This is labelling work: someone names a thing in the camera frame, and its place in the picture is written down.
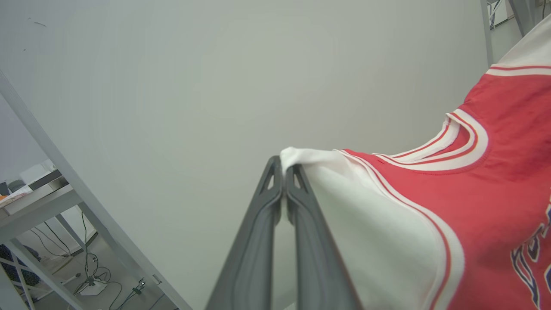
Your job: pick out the white box on table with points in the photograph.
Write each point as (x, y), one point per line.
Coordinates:
(36, 170)

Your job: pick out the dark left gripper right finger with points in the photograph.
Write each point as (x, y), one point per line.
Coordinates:
(314, 267)

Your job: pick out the thin grey metal post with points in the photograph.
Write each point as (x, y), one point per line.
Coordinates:
(487, 30)

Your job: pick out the grey metal frame post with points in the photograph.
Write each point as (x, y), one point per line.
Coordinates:
(86, 189)

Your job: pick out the red and white jersey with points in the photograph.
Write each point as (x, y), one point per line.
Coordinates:
(473, 215)

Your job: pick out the white power strip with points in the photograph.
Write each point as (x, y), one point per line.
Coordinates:
(92, 287)

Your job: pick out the grey white work table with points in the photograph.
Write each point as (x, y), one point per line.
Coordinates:
(38, 206)

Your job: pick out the blue fabric object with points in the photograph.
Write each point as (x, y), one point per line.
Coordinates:
(19, 267)

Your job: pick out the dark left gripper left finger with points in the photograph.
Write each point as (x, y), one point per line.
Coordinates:
(254, 258)

